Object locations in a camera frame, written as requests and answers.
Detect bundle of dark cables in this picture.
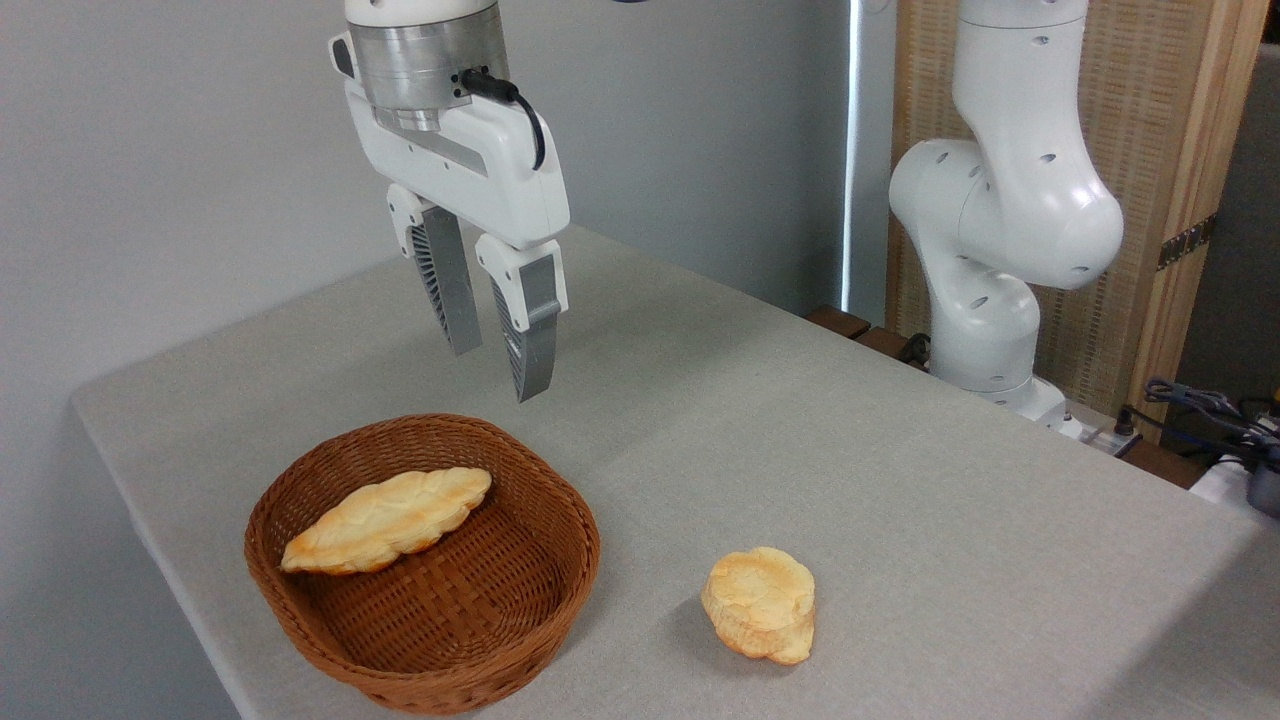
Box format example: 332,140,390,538
1115,377,1280,471

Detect round bread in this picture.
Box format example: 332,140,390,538
700,546,817,667

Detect brown wicker basket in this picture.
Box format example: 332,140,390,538
244,413,602,716

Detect brown wooden blocks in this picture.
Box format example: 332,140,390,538
804,305,933,372

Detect metal screen hinge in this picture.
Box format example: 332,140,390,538
1157,213,1219,272

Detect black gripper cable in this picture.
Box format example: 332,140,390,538
459,67,548,172

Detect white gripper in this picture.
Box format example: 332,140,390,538
329,31,572,404

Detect long braided bread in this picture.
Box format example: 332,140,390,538
279,466,494,577

